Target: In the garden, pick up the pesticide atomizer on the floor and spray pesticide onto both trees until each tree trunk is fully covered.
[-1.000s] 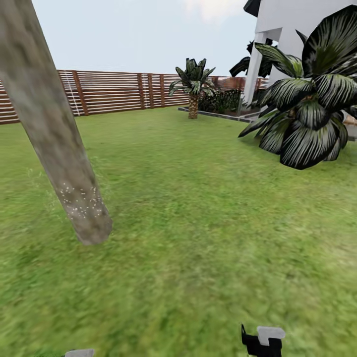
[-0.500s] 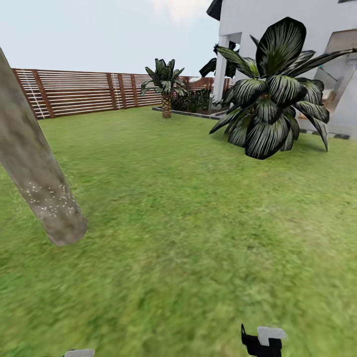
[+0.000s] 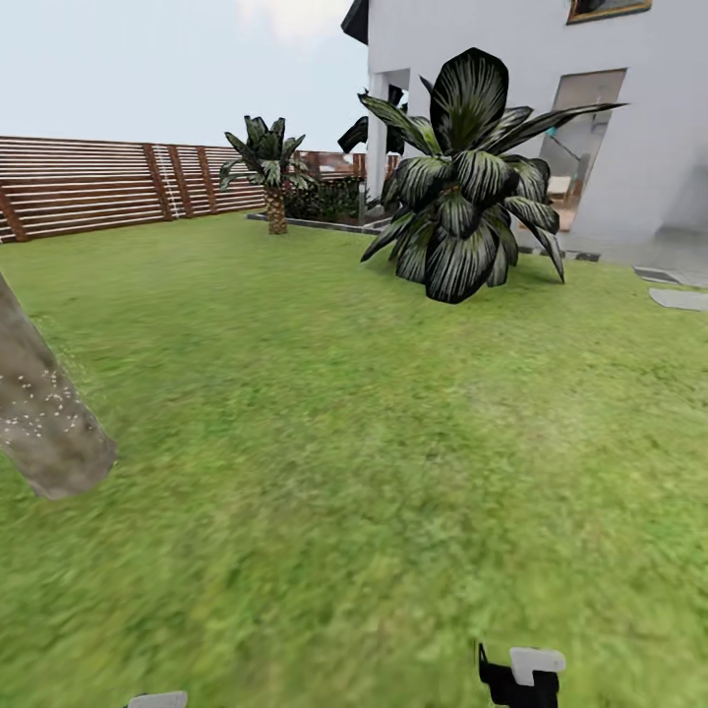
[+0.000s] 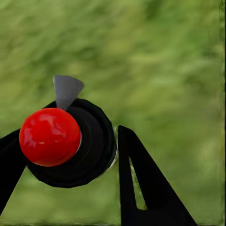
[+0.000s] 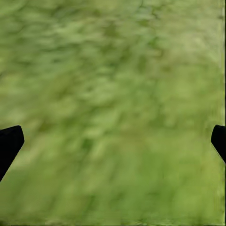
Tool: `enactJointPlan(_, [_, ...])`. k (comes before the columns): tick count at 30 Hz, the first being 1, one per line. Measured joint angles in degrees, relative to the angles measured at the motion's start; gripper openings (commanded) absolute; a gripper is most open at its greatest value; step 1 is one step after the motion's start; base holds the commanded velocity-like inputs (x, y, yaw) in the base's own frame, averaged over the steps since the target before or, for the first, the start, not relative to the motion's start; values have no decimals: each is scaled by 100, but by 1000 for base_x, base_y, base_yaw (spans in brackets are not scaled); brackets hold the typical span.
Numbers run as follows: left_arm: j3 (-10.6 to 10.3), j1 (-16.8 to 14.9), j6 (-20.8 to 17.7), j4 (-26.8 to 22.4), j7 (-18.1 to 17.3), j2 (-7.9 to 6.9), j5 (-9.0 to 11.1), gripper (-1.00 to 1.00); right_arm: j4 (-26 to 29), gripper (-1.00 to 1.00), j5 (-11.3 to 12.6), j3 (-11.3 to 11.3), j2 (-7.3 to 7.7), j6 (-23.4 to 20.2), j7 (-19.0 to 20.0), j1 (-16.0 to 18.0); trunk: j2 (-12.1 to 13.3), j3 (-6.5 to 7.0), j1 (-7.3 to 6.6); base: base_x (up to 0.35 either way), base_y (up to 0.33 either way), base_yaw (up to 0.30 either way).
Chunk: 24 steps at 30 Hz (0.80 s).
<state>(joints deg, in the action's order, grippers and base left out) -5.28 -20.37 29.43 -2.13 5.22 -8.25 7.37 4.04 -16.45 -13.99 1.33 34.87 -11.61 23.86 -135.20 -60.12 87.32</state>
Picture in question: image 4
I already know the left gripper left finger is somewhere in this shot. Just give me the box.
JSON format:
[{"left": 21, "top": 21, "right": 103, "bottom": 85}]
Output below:
[{"left": 0, "top": 129, "right": 27, "bottom": 215}]

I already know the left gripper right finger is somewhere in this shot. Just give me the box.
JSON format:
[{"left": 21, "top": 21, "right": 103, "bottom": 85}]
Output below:
[{"left": 117, "top": 125, "right": 197, "bottom": 226}]

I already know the pesticide atomizer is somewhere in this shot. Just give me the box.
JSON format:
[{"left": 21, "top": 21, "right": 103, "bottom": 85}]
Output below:
[{"left": 19, "top": 75, "right": 118, "bottom": 189}]

